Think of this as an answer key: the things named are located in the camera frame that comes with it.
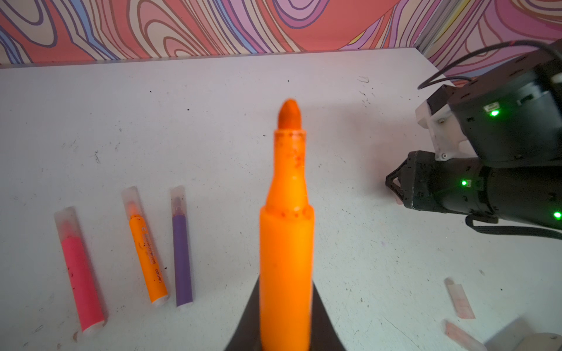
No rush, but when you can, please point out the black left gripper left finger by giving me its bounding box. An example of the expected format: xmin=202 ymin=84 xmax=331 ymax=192
xmin=225 ymin=279 xmax=262 ymax=351

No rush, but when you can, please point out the pink highlighter pen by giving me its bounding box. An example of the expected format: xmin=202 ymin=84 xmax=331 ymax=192
xmin=54 ymin=207 xmax=105 ymax=335

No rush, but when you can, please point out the purple pen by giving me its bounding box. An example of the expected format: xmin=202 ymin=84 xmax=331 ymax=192
xmin=171 ymin=186 xmax=194 ymax=308

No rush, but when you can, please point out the translucent pen cap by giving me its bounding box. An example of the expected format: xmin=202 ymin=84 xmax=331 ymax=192
xmin=445 ymin=322 xmax=487 ymax=351
xmin=444 ymin=278 xmax=476 ymax=320

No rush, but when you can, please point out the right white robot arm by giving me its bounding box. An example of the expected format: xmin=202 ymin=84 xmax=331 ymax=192
xmin=385 ymin=40 xmax=561 ymax=239

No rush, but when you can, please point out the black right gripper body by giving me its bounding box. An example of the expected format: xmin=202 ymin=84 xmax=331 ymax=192
xmin=385 ymin=151 xmax=492 ymax=214

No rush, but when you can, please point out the orange highlighter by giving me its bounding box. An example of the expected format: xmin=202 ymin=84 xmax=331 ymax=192
xmin=121 ymin=187 xmax=169 ymax=307
xmin=259 ymin=99 xmax=315 ymax=350

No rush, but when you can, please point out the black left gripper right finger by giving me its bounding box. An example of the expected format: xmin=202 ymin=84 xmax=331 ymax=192
xmin=310 ymin=285 xmax=345 ymax=351

